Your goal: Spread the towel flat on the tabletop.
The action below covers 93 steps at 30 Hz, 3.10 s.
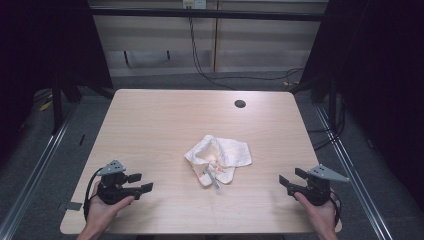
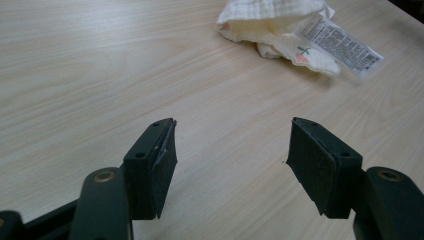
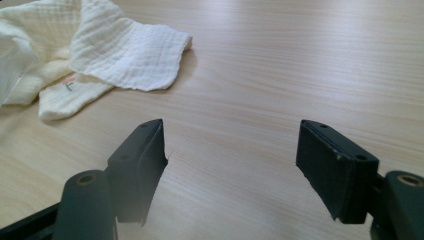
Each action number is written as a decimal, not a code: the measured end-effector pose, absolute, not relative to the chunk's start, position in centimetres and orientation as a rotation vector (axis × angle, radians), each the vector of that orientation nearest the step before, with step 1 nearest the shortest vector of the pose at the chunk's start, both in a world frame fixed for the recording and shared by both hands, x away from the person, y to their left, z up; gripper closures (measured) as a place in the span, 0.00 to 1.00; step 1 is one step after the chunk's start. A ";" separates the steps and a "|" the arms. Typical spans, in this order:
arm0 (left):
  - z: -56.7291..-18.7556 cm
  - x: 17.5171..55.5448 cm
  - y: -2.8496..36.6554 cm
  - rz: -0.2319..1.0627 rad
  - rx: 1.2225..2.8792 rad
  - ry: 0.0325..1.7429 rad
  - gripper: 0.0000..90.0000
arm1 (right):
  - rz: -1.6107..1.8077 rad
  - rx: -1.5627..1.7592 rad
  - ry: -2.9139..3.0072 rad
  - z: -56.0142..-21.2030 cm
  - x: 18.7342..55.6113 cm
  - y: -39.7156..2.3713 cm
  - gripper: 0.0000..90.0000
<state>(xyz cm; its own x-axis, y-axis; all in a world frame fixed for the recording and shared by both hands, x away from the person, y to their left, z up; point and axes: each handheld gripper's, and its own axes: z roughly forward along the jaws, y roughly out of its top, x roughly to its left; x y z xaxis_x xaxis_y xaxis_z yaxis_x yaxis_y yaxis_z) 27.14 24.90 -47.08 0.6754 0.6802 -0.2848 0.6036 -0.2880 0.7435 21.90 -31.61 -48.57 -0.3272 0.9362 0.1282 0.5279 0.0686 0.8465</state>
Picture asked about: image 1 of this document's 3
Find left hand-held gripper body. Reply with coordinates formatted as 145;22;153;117
95;159;142;205

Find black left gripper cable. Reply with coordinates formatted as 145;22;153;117
82;167;104;221

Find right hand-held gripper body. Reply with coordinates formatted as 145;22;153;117
286;163;350;207

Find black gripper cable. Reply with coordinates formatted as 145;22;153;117
82;167;104;221
329;190;343;228

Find metal floor rail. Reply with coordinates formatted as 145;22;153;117
0;103;78;240
314;104;395;240

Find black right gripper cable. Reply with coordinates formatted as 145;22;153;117
329;190;343;228

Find person's right hand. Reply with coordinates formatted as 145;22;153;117
293;191;338;232

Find white wall socket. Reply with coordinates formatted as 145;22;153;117
182;0;208;10

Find person's left hand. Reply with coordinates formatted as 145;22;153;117
85;181;136;233

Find black stand post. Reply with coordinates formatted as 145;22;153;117
51;74;65;136

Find white towel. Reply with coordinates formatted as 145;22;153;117
183;134;253;191

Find black curtain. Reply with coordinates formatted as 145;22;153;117
299;0;424;204
0;0;114;164

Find grey tape strip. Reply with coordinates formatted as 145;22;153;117
64;201;84;212

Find black horizontal frame bar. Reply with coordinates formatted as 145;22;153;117
89;7;330;22

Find long black wall cable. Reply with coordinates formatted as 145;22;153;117
187;16;305;92

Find black floor cables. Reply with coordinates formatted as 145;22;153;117
306;96;347;152

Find yellow floor tape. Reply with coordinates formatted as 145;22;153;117
38;99;54;112

